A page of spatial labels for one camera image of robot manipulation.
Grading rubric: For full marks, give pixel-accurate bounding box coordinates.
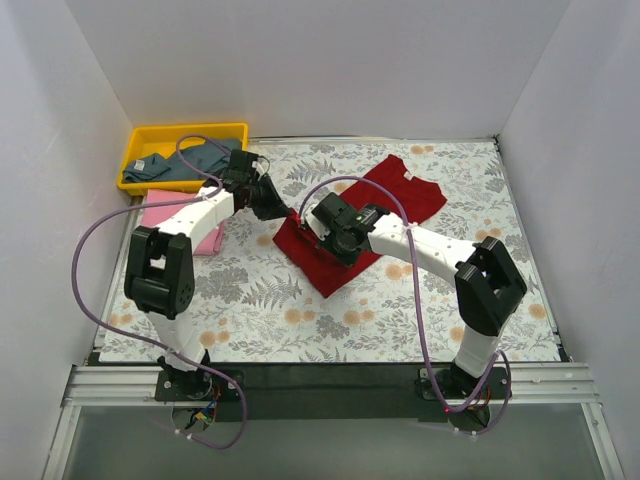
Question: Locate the yellow plastic bin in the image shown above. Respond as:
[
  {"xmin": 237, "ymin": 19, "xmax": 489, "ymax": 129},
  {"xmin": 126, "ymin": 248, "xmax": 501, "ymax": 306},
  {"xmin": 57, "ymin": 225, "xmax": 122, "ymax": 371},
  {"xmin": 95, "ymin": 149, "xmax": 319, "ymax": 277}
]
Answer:
[{"xmin": 116, "ymin": 122, "xmax": 249, "ymax": 197}]

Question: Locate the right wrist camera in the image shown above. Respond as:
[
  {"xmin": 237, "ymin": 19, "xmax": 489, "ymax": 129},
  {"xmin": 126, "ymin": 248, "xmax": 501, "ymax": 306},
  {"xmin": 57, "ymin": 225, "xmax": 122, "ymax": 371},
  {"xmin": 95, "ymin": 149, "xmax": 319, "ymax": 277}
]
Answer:
[{"xmin": 301, "ymin": 213, "xmax": 329, "ymax": 241}]

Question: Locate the grey-blue t shirt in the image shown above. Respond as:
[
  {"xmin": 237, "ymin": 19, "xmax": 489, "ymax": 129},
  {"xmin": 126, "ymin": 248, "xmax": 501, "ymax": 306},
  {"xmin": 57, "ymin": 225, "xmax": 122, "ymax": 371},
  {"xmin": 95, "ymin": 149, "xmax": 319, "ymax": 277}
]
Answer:
[{"xmin": 123, "ymin": 138, "xmax": 242, "ymax": 183}]

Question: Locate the aluminium frame rail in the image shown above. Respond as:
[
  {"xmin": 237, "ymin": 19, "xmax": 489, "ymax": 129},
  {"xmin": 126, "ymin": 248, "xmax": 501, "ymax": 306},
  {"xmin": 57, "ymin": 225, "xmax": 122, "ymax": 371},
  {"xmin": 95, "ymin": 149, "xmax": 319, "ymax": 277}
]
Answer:
[{"xmin": 61, "ymin": 366, "xmax": 166, "ymax": 407}]

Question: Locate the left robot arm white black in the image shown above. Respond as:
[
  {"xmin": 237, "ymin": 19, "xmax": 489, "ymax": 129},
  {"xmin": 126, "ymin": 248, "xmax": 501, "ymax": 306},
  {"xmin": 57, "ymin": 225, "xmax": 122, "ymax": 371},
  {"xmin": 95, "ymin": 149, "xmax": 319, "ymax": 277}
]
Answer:
[{"xmin": 124, "ymin": 150, "xmax": 290, "ymax": 400}]

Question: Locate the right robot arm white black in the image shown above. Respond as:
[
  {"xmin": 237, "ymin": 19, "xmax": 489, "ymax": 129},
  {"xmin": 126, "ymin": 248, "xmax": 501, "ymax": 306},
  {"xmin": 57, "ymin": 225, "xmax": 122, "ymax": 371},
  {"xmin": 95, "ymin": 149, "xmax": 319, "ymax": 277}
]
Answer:
[{"xmin": 302, "ymin": 194, "xmax": 527, "ymax": 398}]

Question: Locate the floral table mat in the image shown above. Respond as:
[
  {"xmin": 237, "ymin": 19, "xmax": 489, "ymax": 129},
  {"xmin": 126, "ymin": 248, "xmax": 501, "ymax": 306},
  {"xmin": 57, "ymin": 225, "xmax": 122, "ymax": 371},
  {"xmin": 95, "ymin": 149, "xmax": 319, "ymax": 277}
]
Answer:
[{"xmin": 98, "ymin": 142, "xmax": 564, "ymax": 364}]

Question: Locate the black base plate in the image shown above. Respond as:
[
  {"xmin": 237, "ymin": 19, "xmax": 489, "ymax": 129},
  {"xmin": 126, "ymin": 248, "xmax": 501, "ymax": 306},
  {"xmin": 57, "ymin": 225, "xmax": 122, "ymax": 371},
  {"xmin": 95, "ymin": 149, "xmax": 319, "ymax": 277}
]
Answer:
[{"xmin": 154, "ymin": 363, "xmax": 507, "ymax": 422}]

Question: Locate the folded pink t shirt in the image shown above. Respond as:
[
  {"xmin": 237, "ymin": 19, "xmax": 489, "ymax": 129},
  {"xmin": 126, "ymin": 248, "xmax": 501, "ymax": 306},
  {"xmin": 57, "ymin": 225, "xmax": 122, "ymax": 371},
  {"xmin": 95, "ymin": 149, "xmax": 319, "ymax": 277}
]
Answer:
[{"xmin": 140, "ymin": 188, "xmax": 226, "ymax": 257}]

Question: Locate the red t shirt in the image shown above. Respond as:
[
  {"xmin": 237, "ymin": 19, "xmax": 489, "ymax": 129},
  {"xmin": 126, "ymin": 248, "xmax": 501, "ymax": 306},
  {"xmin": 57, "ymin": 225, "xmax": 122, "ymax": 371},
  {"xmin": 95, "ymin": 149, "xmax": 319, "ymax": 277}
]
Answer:
[{"xmin": 274, "ymin": 155, "xmax": 447, "ymax": 298}]

